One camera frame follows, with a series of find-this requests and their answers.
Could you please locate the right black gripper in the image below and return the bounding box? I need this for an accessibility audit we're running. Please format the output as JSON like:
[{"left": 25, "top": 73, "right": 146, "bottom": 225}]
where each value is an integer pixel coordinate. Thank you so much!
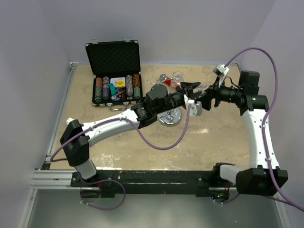
[{"left": 198, "top": 76, "right": 243, "bottom": 111}]

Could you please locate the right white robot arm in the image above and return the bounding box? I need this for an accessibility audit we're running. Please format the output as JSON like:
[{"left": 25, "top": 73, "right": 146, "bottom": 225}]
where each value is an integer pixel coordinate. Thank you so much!
[{"left": 200, "top": 71, "right": 288, "bottom": 197}]

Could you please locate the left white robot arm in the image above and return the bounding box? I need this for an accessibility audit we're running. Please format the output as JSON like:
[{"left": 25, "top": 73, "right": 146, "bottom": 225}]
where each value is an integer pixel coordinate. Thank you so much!
[{"left": 60, "top": 82, "right": 202, "bottom": 186}]

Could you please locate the wine glass back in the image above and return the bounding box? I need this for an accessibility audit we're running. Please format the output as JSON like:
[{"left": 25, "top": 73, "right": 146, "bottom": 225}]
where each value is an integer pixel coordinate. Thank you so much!
[{"left": 171, "top": 71, "right": 184, "bottom": 91}]

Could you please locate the chrome wine glass rack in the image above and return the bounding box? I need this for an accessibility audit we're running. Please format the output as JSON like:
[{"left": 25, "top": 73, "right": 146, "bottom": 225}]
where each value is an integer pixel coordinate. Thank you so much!
[{"left": 147, "top": 74, "right": 182, "bottom": 127}]

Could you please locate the red glitter bottle stopper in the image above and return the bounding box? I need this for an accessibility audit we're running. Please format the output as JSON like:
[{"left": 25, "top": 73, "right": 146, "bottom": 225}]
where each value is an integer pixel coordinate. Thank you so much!
[{"left": 165, "top": 79, "right": 180, "bottom": 93}]

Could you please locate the triangular all in marker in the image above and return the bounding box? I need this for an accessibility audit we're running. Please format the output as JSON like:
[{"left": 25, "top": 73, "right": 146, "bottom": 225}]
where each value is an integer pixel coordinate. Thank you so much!
[{"left": 117, "top": 91, "right": 125, "bottom": 100}]

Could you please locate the yellow big blind button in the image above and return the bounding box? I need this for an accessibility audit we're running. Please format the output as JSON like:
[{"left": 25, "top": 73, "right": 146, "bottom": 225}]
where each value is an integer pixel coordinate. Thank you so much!
[{"left": 116, "top": 80, "right": 125, "bottom": 87}]

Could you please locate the black poker chip case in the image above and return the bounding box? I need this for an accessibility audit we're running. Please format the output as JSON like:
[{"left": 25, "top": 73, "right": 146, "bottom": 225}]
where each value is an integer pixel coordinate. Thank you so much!
[{"left": 85, "top": 40, "right": 143, "bottom": 108}]

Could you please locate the playing card deck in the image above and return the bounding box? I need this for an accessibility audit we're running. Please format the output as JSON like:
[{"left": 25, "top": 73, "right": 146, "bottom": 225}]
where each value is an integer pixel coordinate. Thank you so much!
[{"left": 110, "top": 77, "right": 126, "bottom": 88}]

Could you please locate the teal plastic piece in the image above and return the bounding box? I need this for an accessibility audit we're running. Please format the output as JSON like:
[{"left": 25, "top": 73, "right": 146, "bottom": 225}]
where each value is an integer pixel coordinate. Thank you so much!
[{"left": 109, "top": 83, "right": 116, "bottom": 96}]

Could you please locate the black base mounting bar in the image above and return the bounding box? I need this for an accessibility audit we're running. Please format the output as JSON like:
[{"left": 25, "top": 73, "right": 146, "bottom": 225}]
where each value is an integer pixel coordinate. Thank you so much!
[{"left": 70, "top": 170, "right": 235, "bottom": 198}]

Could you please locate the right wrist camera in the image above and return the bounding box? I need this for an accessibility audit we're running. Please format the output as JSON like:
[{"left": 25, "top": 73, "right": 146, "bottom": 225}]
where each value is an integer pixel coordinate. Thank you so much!
[{"left": 213, "top": 64, "right": 229, "bottom": 84}]

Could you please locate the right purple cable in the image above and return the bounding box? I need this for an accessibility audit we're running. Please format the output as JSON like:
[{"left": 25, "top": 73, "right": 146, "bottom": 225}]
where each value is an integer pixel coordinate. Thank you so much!
[{"left": 212, "top": 47, "right": 304, "bottom": 212}]

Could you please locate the aluminium frame rail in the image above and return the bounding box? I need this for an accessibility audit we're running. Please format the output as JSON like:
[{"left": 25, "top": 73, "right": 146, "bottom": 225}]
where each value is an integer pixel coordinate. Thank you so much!
[{"left": 30, "top": 62, "right": 78, "bottom": 190}]

